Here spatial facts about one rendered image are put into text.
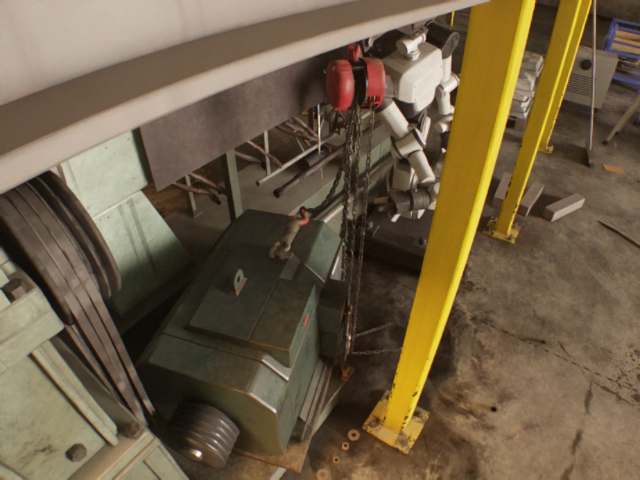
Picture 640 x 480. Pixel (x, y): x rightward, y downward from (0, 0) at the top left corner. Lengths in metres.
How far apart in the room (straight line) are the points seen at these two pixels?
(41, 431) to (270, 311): 0.62
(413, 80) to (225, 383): 1.33
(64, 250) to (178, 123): 0.78
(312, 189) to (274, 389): 1.27
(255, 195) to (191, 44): 1.90
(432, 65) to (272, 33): 1.60
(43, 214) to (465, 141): 0.81
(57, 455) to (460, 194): 1.04
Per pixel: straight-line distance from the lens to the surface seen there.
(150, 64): 0.19
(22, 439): 0.91
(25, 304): 0.70
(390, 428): 1.91
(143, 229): 1.50
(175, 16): 0.22
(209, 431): 1.17
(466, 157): 0.92
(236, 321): 1.13
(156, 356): 1.16
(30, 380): 0.83
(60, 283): 0.72
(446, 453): 1.94
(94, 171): 1.32
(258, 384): 1.06
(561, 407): 2.26
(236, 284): 1.19
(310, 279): 1.31
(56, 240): 0.71
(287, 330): 1.10
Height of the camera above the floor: 1.74
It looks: 40 degrees down
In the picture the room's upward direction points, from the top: straight up
